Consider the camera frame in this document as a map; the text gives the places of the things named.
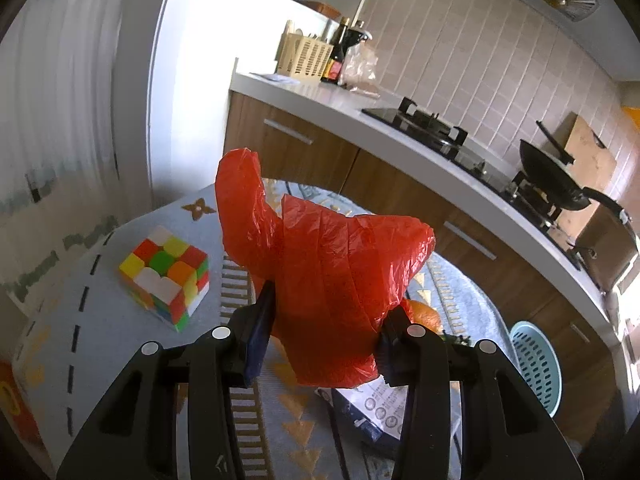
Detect colourful puzzle cube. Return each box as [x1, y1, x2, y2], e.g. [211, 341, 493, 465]
[118, 226, 211, 333]

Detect dark soy sauce bottle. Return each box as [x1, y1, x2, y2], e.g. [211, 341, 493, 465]
[320, 16, 351, 85]

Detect white blue printed packet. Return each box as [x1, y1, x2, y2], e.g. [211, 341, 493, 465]
[317, 380, 416, 448]

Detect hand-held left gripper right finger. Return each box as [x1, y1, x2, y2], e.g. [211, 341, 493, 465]
[375, 305, 586, 480]

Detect beige utensil basket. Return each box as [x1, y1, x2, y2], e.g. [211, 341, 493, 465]
[276, 20, 335, 83]

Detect wooden kitchen base cabinet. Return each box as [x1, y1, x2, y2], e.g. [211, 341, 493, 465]
[222, 92, 616, 421]

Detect black gas stove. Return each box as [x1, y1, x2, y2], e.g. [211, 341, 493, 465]
[361, 97, 583, 271]

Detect black wok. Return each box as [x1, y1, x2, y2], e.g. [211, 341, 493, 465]
[519, 139, 640, 251]

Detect brown rice cooker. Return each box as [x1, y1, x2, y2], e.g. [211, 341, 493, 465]
[575, 205, 638, 293]

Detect red plastic bag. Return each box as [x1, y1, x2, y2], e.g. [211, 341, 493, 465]
[215, 147, 436, 388]

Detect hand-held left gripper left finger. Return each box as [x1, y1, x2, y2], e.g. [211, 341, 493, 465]
[56, 280, 277, 480]

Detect clear plastic bag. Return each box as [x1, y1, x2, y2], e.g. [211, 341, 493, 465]
[342, 42, 383, 98]

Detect wooden cutting board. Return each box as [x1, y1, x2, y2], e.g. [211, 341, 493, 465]
[564, 112, 618, 196]

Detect orange carrot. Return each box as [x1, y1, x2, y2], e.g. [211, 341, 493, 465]
[402, 300, 443, 333]

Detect black spatula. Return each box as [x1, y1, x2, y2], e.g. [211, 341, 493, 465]
[536, 120, 576, 163]

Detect light blue plastic basket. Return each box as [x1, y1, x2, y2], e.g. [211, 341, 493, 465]
[509, 321, 563, 418]

